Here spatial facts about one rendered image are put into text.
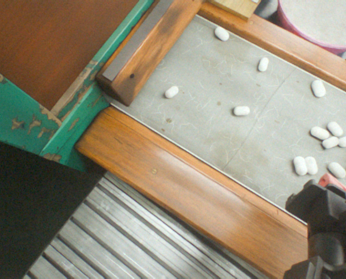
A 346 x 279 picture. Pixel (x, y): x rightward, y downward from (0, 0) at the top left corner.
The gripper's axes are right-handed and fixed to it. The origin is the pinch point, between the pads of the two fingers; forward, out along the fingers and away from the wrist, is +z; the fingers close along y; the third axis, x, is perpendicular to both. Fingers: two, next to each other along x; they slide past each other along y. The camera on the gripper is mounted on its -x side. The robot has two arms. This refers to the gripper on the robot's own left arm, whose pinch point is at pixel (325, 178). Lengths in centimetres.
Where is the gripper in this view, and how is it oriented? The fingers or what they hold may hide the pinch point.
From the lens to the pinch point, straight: 50.4
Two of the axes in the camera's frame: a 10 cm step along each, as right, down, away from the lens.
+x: -3.4, 7.2, 6.0
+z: 4.2, -4.6, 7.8
